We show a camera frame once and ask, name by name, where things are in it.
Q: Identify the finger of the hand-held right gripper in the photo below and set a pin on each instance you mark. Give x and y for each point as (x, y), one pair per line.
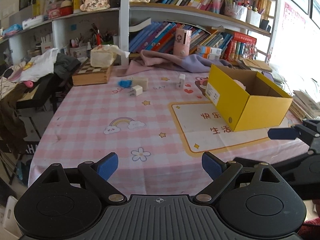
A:
(287, 166)
(282, 133)

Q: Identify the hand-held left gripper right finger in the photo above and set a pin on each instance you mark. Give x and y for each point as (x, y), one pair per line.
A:
(213, 166)

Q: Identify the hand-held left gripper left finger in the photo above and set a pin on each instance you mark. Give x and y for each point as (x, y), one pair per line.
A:
(108, 166)

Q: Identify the yellow cardboard box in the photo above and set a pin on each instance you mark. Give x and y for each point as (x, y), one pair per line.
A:
(262, 112)

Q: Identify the pink plush pig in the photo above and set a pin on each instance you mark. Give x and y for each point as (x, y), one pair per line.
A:
(240, 83)

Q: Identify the small white charger plug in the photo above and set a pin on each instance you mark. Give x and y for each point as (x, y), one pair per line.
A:
(136, 90)

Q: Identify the beige charger block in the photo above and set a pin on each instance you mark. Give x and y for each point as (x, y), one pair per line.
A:
(141, 83)

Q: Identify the white power adapter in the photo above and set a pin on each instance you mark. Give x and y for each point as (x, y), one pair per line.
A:
(180, 81)

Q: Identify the person's right forearm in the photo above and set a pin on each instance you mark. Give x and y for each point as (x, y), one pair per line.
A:
(311, 230)

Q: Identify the pile of books and papers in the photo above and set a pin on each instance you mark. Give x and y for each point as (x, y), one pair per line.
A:
(307, 102)

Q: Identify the pink checkered tablecloth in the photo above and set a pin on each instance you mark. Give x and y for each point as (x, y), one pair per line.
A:
(100, 110)

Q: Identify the black smartphone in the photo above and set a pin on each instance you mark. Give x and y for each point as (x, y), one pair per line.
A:
(268, 77)

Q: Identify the brown kraft notebooks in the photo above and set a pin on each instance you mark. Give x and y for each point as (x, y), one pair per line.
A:
(255, 65)

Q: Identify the colourful figure display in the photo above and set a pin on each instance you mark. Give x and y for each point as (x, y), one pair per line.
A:
(249, 51)

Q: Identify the wooden chess box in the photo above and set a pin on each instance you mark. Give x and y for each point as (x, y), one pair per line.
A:
(90, 78)

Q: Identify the black bench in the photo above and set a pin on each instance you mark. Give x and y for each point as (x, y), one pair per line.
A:
(42, 90)

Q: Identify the red book set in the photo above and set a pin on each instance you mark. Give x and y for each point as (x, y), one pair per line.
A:
(243, 38)

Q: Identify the lilac cloth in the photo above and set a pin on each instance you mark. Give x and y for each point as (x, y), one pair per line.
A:
(200, 62)

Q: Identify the orange blue white carton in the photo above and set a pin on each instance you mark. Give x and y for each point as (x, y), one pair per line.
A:
(208, 50)
(207, 56)

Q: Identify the beige tissue pack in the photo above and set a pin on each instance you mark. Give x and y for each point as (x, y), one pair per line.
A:
(101, 57)

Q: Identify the small black box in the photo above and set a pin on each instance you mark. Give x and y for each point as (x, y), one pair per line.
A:
(265, 25)

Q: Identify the dark grey garment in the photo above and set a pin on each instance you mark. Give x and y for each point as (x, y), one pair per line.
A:
(66, 62)

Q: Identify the small pink toy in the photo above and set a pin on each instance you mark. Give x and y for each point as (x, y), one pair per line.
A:
(28, 83)

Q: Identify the pink cloth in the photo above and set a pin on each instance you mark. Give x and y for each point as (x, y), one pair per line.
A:
(155, 60)

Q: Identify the white storage box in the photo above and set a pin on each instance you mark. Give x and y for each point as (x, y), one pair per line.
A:
(253, 18)

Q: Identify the white pen box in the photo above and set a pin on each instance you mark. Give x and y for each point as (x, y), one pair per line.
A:
(78, 50)

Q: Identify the white printed shirt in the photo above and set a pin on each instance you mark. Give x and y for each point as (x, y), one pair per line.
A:
(42, 65)

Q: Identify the row of yellow books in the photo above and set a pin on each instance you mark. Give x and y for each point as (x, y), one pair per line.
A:
(265, 7)

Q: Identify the pink tall box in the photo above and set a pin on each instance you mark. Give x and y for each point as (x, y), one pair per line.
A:
(182, 42)

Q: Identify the cup of brushes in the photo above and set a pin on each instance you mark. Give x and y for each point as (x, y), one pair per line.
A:
(100, 38)

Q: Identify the clear pen holder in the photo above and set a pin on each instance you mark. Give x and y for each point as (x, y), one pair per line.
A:
(236, 12)

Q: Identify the row of blue books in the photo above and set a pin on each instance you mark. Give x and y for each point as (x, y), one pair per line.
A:
(155, 37)

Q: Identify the pastel gradient bottle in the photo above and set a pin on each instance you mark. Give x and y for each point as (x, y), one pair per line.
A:
(217, 2)

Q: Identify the white bookshelf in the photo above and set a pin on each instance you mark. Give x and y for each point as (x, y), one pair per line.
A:
(124, 17)

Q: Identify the pink tin box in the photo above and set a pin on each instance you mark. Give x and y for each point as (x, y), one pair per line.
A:
(54, 13)

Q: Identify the long white box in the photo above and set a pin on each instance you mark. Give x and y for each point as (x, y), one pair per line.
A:
(32, 22)

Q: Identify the red jar with cream lid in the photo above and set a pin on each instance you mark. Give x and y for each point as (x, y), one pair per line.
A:
(66, 8)

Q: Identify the light blue pack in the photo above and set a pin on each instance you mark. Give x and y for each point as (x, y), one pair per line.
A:
(12, 30)

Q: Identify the black framed picture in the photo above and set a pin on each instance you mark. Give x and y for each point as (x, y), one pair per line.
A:
(27, 1)

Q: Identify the pink wall poster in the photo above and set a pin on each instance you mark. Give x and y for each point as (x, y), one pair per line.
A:
(293, 17)

